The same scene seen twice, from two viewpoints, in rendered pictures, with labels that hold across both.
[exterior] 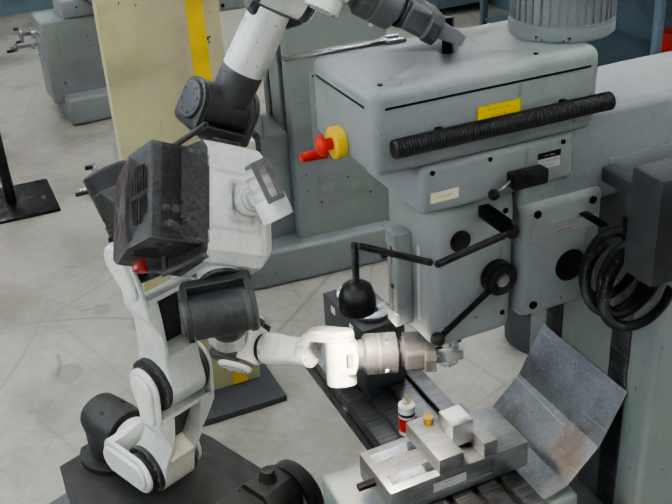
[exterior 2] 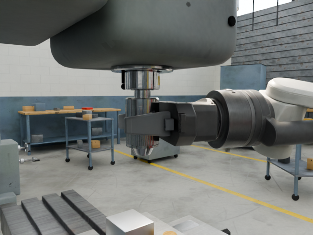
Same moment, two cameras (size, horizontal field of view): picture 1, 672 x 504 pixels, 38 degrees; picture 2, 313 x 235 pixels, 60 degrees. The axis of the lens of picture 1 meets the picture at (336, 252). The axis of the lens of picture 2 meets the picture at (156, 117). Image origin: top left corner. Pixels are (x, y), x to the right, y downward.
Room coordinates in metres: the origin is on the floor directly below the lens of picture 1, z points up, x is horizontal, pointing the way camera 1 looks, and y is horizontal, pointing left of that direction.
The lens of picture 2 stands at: (2.09, -0.30, 1.28)
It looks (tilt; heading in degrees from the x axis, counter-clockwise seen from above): 5 degrees down; 166
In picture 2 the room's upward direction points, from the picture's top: straight up
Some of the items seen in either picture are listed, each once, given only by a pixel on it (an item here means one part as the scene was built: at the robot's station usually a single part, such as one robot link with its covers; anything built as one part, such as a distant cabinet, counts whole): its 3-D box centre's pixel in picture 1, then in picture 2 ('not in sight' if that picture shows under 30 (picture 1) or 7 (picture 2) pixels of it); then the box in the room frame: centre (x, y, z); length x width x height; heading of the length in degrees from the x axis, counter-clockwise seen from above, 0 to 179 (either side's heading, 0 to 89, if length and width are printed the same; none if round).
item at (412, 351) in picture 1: (404, 352); (202, 121); (1.72, -0.13, 1.23); 0.13 x 0.12 x 0.10; 2
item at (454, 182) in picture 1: (466, 152); not in sight; (1.74, -0.27, 1.68); 0.34 x 0.24 x 0.10; 112
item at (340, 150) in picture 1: (336, 142); not in sight; (1.64, -0.01, 1.76); 0.06 x 0.02 x 0.06; 22
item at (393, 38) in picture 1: (343, 47); not in sight; (1.77, -0.04, 1.89); 0.24 x 0.04 x 0.01; 112
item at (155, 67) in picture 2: not in sight; (142, 68); (1.72, -0.23, 1.31); 0.09 x 0.09 x 0.01
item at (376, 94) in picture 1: (454, 90); not in sight; (1.73, -0.24, 1.81); 0.47 x 0.26 x 0.16; 112
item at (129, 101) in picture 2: not in sight; (142, 101); (1.72, -0.23, 1.26); 0.05 x 0.05 x 0.01
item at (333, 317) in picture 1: (363, 333); not in sight; (2.11, -0.06, 1.03); 0.22 x 0.12 x 0.20; 26
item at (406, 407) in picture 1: (406, 413); not in sight; (1.82, -0.14, 0.99); 0.04 x 0.04 x 0.11
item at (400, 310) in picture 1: (399, 276); not in sight; (1.68, -0.12, 1.45); 0.04 x 0.04 x 0.21; 22
